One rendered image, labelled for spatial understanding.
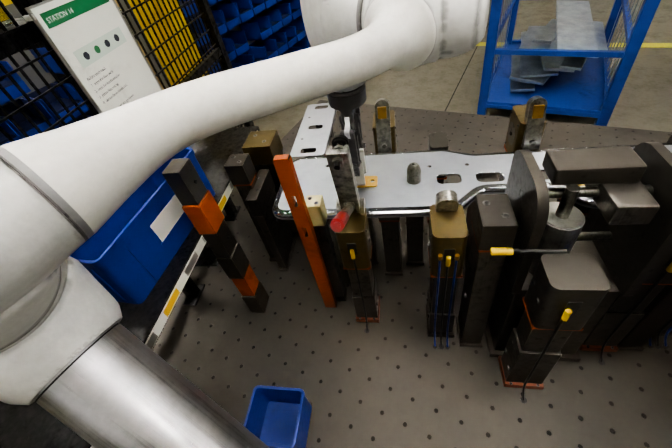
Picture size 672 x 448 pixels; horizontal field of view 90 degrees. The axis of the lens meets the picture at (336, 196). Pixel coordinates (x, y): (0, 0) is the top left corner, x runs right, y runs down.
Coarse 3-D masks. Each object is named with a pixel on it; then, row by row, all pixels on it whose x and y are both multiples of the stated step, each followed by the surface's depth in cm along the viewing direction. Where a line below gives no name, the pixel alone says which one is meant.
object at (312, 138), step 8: (312, 104) 113; (320, 104) 113; (328, 104) 112; (312, 112) 109; (320, 112) 109; (328, 112) 108; (304, 120) 106; (312, 120) 106; (320, 120) 105; (328, 120) 104; (304, 128) 103; (320, 128) 101; (328, 128) 101; (304, 136) 100; (312, 136) 99; (320, 136) 98; (328, 136) 97; (296, 144) 97; (304, 144) 96; (312, 144) 96; (320, 144) 95; (328, 144) 96; (296, 152) 94; (312, 152) 93; (320, 152) 92
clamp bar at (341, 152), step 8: (336, 136) 56; (344, 136) 56; (336, 144) 57; (344, 144) 57; (328, 152) 54; (336, 152) 54; (344, 152) 54; (328, 160) 55; (336, 160) 54; (344, 160) 55; (336, 168) 54; (344, 168) 56; (352, 168) 58; (336, 176) 58; (344, 176) 58; (352, 176) 58; (336, 184) 60; (344, 184) 60; (352, 184) 59; (336, 192) 62; (344, 192) 61; (352, 192) 61; (344, 200) 63; (352, 200) 63
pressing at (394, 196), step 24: (312, 168) 88; (384, 168) 83; (432, 168) 80; (456, 168) 78; (480, 168) 77; (504, 168) 76; (312, 192) 81; (360, 192) 78; (384, 192) 77; (408, 192) 75; (432, 192) 74; (456, 192) 73; (480, 192) 72; (504, 192) 72; (288, 216) 76; (384, 216) 72; (408, 216) 71
